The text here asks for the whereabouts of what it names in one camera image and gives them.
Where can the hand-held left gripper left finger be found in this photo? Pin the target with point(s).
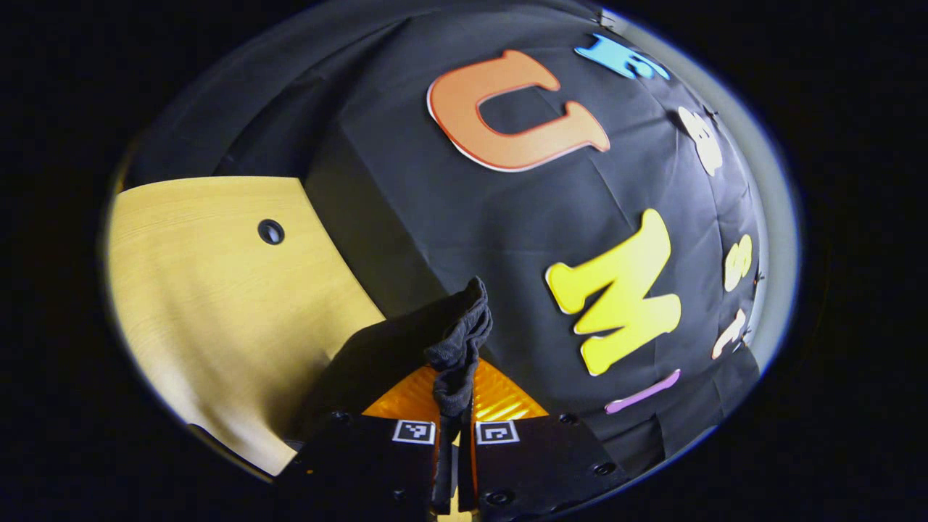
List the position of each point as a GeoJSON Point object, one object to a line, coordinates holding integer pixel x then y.
{"type": "Point", "coordinates": [362, 464]}

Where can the black backdrop cloth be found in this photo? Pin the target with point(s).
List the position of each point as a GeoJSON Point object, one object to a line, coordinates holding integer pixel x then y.
{"type": "Point", "coordinates": [406, 181]}

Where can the dark grey jeans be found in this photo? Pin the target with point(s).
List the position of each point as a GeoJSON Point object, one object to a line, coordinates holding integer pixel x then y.
{"type": "Point", "coordinates": [406, 341]}

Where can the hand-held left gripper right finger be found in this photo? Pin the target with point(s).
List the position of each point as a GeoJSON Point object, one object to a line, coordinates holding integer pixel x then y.
{"type": "Point", "coordinates": [536, 464]}

